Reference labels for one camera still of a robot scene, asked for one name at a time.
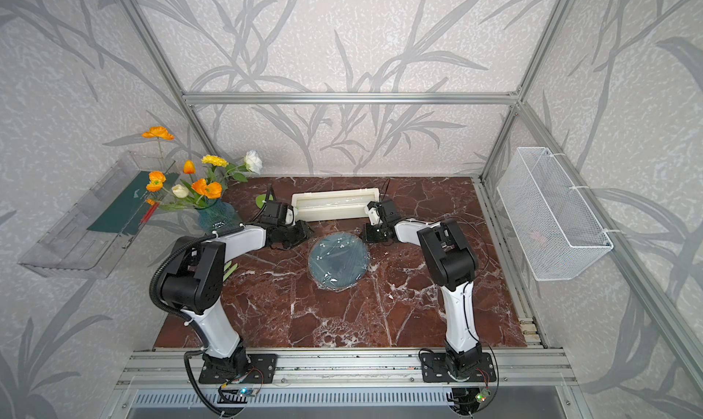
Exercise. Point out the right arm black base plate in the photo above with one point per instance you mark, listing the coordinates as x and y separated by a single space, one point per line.
434 368

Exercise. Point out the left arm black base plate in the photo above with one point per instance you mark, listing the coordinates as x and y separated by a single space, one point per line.
254 368

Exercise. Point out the clear plastic wrap sheet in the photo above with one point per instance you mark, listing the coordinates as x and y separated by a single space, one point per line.
338 259

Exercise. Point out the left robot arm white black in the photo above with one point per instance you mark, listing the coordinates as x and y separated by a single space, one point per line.
189 282

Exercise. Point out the white plastic wrap dispenser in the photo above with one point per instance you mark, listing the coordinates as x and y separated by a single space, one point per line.
333 205

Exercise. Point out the orange and white flower bouquet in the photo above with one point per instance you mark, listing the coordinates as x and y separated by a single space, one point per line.
202 192

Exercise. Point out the teal ceramic plate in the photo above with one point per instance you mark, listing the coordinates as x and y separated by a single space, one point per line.
338 261

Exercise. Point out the green toy garden fork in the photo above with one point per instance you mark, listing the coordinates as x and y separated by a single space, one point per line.
229 269

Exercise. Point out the aluminium frame rail front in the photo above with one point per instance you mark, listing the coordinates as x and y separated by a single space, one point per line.
353 368

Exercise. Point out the clear acrylic wall shelf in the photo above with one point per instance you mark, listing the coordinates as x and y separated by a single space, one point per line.
69 249

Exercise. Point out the white wire mesh basket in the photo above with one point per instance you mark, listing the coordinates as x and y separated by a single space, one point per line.
558 232

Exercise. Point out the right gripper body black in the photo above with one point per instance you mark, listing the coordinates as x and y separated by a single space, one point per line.
375 233

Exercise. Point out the blue glass vase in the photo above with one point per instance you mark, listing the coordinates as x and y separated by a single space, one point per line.
218 216

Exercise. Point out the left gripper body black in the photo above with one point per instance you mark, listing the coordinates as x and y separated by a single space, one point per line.
292 235

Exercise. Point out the green toy shovel yellow handle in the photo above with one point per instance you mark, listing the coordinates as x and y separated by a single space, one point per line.
262 199

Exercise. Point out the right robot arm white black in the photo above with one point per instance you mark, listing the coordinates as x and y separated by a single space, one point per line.
452 266

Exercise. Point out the green notebook on shelf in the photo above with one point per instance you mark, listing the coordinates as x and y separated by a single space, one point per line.
126 212

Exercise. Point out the red pen on shelf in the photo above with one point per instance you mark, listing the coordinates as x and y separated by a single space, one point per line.
153 206

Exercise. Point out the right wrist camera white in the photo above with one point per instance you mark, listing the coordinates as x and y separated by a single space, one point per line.
373 215

